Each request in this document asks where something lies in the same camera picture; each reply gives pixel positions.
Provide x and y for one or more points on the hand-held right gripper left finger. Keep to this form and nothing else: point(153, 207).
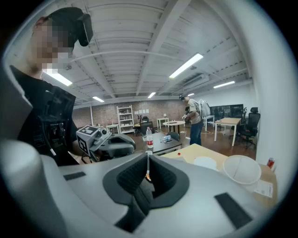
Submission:
point(93, 186)

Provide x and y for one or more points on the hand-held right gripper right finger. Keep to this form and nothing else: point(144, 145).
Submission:
point(198, 204)

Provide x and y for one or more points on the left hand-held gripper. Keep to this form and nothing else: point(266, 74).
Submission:
point(87, 139)

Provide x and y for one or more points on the white shelf unit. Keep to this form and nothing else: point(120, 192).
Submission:
point(125, 119)

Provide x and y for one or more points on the red label water bottle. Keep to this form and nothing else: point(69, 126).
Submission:
point(149, 139)

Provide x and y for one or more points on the dark curved table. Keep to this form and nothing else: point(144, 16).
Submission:
point(160, 146)

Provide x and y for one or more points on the white electric kettle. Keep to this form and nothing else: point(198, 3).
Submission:
point(205, 162)

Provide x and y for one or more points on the black smartphone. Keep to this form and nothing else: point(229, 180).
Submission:
point(168, 141)

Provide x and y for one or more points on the small white table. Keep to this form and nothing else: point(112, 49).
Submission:
point(162, 119)

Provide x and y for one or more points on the dark padded chair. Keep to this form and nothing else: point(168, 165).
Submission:
point(173, 136)

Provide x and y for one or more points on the round white table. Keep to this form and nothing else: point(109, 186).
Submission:
point(173, 123)

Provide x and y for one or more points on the black chest-mounted device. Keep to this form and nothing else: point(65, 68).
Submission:
point(54, 116)

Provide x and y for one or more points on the cardboard box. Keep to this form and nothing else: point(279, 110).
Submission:
point(267, 176)

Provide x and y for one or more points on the red drink can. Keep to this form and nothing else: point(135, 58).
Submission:
point(270, 162)

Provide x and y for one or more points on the wooden desk with white legs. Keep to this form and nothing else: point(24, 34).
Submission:
point(227, 121)

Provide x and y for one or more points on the grey ceiling fixture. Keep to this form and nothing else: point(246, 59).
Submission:
point(68, 67)

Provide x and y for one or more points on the black office chair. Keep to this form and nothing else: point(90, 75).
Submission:
point(252, 125)

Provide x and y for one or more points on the black display panel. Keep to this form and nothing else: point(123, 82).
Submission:
point(227, 111)

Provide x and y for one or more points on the ceiling air conditioner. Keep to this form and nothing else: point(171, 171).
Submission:
point(195, 80)

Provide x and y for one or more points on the person's black shirt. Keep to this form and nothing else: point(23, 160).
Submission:
point(25, 104)

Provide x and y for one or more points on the person's head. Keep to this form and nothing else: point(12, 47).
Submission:
point(49, 44)

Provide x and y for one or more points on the black head-worn camera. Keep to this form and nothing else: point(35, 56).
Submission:
point(85, 30)

